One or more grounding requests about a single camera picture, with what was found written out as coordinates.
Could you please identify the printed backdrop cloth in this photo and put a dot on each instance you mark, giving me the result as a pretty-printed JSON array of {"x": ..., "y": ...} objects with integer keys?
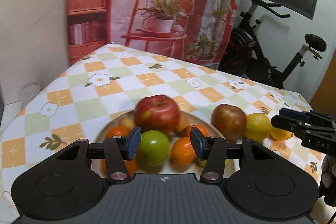
[{"x": 197, "y": 31}]

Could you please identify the green apple front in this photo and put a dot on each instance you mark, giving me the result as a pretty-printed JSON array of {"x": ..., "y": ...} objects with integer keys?
[{"x": 153, "y": 149}]

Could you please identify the dark red apple rear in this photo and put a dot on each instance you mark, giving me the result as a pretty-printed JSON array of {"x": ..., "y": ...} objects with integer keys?
[{"x": 229, "y": 120}]

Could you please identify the large dark red apple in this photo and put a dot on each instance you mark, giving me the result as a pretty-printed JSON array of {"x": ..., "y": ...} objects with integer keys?
[{"x": 157, "y": 112}]

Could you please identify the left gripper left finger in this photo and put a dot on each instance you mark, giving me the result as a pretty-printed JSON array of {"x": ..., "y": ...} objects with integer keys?
[{"x": 118, "y": 149}]

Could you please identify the yellow orange right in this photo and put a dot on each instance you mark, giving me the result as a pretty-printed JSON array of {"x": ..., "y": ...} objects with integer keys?
[{"x": 278, "y": 134}]

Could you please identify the yellow orange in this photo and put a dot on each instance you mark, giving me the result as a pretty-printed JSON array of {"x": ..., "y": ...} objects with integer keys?
[
  {"x": 278, "y": 134},
  {"x": 258, "y": 127}
]

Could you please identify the yellow orange left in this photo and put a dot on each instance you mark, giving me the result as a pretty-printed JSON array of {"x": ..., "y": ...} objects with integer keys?
[{"x": 258, "y": 127}]

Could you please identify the small tangerine left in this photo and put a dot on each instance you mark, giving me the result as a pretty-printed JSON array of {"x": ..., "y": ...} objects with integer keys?
[{"x": 130, "y": 165}]

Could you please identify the cream ceramic bowl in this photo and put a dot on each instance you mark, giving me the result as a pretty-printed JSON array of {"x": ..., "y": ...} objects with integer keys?
[{"x": 167, "y": 167}]

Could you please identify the small tan round fruit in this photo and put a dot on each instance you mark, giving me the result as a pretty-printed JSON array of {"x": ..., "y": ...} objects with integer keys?
[{"x": 127, "y": 123}]

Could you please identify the small tangerine front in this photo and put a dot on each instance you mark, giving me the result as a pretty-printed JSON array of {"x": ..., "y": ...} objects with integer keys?
[{"x": 117, "y": 131}]

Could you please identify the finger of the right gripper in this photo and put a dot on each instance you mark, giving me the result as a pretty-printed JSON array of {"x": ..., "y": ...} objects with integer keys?
[
  {"x": 292, "y": 114},
  {"x": 286, "y": 122}
]

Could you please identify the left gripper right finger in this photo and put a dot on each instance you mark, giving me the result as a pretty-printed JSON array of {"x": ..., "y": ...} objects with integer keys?
[{"x": 213, "y": 150}]

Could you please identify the checkered floral tablecloth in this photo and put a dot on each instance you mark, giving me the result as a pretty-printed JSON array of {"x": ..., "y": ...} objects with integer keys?
[{"x": 106, "y": 83}]

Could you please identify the small tangerine middle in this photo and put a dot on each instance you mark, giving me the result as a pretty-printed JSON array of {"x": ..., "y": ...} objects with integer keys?
[{"x": 182, "y": 152}]

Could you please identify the gloved right hand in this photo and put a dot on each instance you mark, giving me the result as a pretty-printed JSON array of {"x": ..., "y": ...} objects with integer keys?
[{"x": 327, "y": 183}]

